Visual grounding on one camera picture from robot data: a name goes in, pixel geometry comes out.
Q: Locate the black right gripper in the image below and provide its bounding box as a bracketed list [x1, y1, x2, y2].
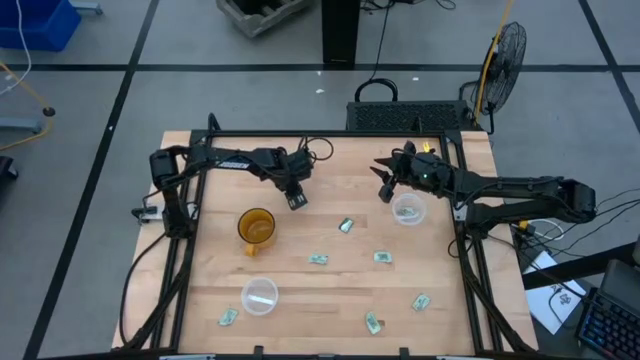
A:
[369, 149, 451, 195]

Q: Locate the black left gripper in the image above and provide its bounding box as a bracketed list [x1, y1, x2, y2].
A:
[277, 147, 316, 184]

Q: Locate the clear plastic cup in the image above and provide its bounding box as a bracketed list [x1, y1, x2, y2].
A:
[240, 276, 280, 317]
[391, 192, 428, 227]

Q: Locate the black mesh computer case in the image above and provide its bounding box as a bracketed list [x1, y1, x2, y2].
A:
[345, 99, 476, 134]

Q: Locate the amber glass mug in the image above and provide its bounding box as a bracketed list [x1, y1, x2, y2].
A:
[236, 207, 278, 258]

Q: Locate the black pillar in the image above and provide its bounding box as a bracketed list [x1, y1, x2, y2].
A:
[321, 0, 361, 69]

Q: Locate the black floor fan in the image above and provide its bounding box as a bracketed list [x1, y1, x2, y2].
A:
[459, 20, 529, 135]

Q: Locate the grey moulded tray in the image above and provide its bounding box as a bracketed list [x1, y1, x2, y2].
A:
[215, 0, 314, 39]

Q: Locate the white paper sheet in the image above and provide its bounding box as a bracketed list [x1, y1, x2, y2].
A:
[522, 249, 589, 335]

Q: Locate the black diagonal bar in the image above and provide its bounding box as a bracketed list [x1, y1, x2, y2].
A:
[521, 242, 640, 291]

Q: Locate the grey laptop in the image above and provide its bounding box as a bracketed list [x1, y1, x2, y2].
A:
[598, 258, 640, 306]

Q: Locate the backlit keyboard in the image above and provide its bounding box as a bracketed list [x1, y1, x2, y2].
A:
[574, 288, 640, 360]

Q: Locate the grey metal foot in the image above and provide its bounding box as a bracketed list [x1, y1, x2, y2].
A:
[0, 116, 45, 135]
[69, 0, 104, 16]

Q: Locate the black object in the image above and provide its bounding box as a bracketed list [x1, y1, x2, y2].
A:
[0, 155, 20, 182]

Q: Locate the blue plastic bin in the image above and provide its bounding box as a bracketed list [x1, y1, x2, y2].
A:
[0, 0, 83, 53]

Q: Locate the black camera cable loop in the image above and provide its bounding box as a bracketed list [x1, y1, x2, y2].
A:
[297, 134, 335, 164]

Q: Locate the black aluminium frame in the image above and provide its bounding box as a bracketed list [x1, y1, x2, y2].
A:
[117, 112, 539, 360]

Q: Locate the thick black cable loop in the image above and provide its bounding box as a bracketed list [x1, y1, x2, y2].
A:
[353, 0, 400, 104]

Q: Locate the white cable loop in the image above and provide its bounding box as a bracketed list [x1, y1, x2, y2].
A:
[527, 218, 566, 242]

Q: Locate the thin black cable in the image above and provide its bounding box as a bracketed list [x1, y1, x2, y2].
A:
[547, 199, 640, 256]
[594, 187, 640, 209]

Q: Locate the long black cable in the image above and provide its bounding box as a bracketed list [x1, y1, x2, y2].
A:
[118, 232, 169, 349]

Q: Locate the yellow floor cable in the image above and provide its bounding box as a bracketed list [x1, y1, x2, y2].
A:
[0, 60, 55, 152]

